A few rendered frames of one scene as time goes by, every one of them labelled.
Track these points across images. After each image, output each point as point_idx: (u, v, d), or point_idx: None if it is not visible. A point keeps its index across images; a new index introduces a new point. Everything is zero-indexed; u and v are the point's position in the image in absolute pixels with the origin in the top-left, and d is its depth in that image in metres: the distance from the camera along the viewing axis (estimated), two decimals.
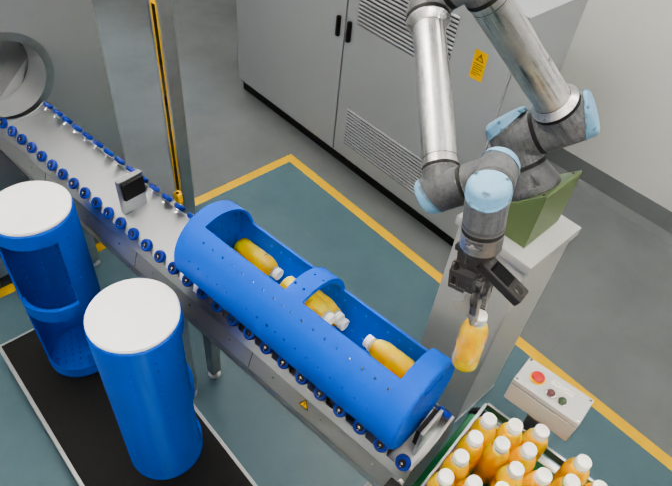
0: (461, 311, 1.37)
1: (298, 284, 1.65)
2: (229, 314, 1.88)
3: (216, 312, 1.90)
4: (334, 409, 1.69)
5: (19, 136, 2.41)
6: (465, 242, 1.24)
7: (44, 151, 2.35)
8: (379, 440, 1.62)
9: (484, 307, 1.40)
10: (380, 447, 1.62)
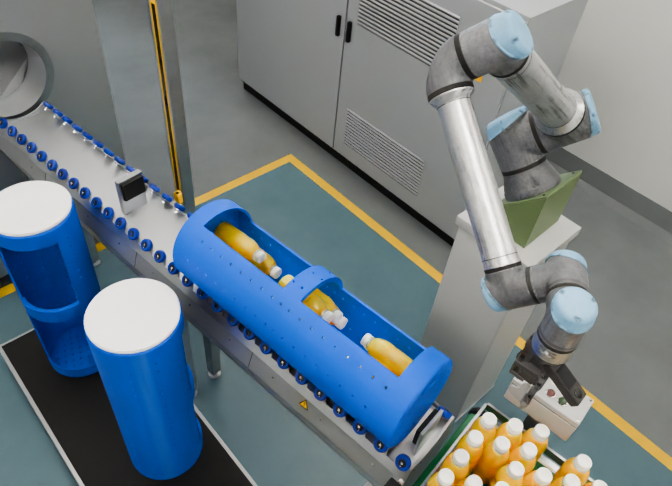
0: (515, 396, 1.45)
1: (296, 283, 1.65)
2: (228, 315, 1.88)
3: (218, 312, 1.90)
4: (334, 411, 1.69)
5: (19, 136, 2.41)
6: (539, 346, 1.30)
7: (44, 151, 2.35)
8: (378, 440, 1.62)
9: (538, 389, 1.48)
10: (381, 447, 1.62)
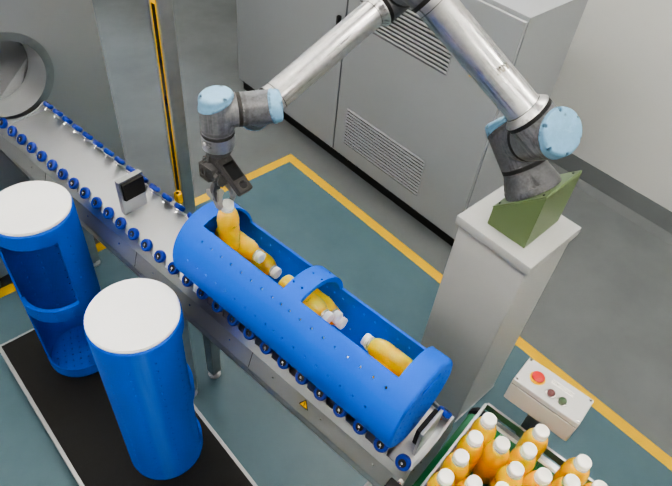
0: (210, 197, 1.73)
1: (296, 283, 1.65)
2: (228, 315, 1.88)
3: (218, 312, 1.90)
4: (334, 411, 1.69)
5: (19, 136, 2.41)
6: (201, 140, 1.58)
7: (44, 151, 2.35)
8: (378, 440, 1.62)
9: (232, 198, 1.75)
10: (381, 447, 1.62)
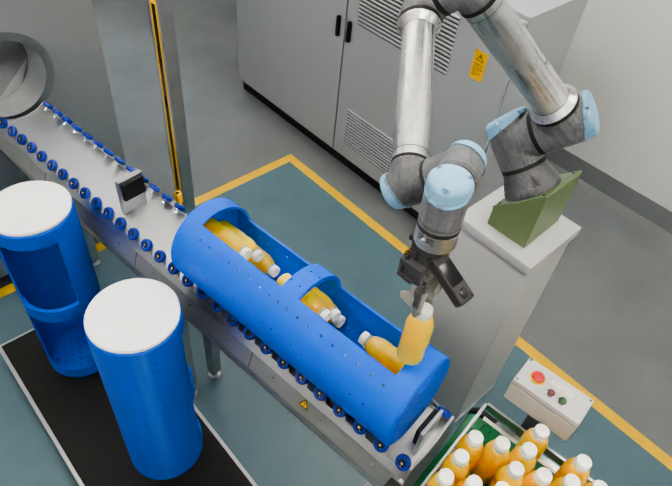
0: (406, 301, 1.34)
1: (294, 281, 1.66)
2: (227, 317, 1.88)
3: (220, 310, 1.90)
4: (335, 413, 1.69)
5: (19, 136, 2.41)
6: (418, 234, 1.20)
7: (44, 151, 2.35)
8: (377, 441, 1.63)
9: (431, 302, 1.37)
10: (382, 446, 1.62)
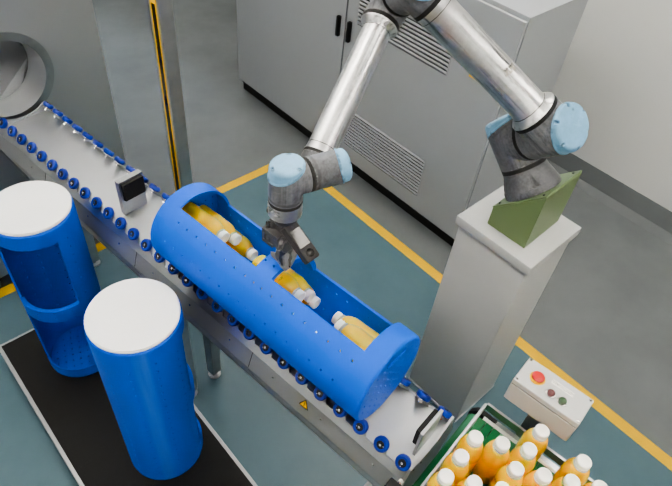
0: (275, 260, 1.67)
1: (268, 262, 1.70)
2: None
3: (212, 309, 1.91)
4: (335, 405, 1.69)
5: (19, 136, 2.41)
6: (268, 208, 1.52)
7: (44, 151, 2.35)
8: (376, 445, 1.63)
9: (290, 264, 1.68)
10: (382, 444, 1.62)
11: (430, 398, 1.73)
